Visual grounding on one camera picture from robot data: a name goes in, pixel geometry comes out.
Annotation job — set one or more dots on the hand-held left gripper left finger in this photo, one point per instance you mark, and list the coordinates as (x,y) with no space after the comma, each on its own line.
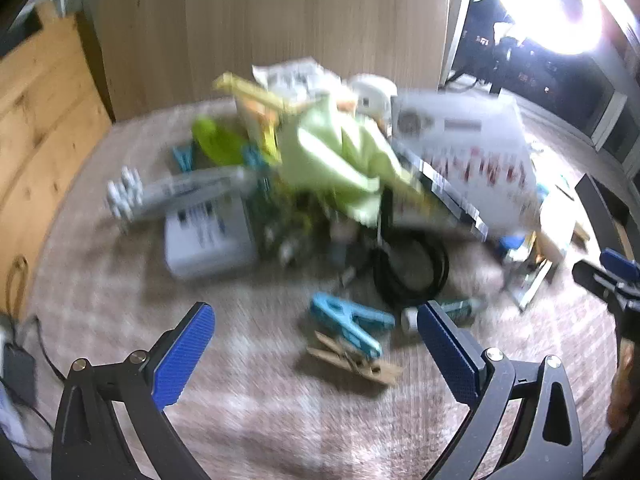
(185,355)

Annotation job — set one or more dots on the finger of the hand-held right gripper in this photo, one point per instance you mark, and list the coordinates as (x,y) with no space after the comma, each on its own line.
(622,262)
(592,276)

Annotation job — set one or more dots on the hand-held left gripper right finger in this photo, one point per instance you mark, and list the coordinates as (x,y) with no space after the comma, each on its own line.
(447,355)

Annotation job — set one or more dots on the black storage container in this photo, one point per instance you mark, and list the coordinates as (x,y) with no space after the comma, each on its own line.
(600,210)

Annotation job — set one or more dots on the blue clothes peg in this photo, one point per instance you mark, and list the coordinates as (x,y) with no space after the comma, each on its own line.
(350,321)
(184,157)

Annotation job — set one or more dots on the white box with red print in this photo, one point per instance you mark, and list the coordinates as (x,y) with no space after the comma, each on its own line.
(465,160)

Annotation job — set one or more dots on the light green cloth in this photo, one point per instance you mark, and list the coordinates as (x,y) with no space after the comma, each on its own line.
(340,160)

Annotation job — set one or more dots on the long yellow packet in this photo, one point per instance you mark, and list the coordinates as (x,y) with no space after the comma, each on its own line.
(250,97)

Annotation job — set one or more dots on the white round container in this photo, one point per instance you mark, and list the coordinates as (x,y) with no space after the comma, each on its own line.
(371,92)

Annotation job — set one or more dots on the person's right hand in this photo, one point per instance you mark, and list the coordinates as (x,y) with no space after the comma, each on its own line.
(624,390)

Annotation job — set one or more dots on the green white tube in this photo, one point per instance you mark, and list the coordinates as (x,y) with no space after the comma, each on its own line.
(452,307)

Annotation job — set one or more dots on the small white box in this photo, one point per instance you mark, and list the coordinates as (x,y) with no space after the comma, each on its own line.
(556,225)

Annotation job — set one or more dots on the blue capped small item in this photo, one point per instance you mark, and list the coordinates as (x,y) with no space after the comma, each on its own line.
(515,246)

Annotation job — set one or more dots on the wooden clothes peg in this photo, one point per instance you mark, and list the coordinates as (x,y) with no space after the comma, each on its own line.
(356,366)

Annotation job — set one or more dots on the grey white box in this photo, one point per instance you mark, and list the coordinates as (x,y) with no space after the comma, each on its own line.
(205,242)

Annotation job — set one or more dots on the grey tube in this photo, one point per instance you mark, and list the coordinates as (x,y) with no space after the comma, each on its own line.
(195,187)

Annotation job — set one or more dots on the black power adapter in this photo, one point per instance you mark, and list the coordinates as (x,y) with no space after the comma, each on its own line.
(17,374)

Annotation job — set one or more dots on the pack of batteries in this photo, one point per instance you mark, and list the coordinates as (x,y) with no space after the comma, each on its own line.
(122,197)

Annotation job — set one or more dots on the dark window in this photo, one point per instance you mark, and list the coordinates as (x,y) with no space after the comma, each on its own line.
(550,85)

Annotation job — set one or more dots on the teal clip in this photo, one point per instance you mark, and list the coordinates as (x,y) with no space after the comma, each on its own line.
(256,162)

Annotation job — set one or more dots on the lime green plastic item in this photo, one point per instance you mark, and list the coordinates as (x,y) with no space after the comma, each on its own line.
(217,140)

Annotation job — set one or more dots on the black light stand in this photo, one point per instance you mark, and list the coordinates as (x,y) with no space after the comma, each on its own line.
(502,55)

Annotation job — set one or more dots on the wooden cabinet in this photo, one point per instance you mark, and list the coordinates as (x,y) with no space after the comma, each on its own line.
(45,135)

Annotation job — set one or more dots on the white printed paper pack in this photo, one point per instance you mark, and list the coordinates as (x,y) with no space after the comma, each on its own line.
(292,76)

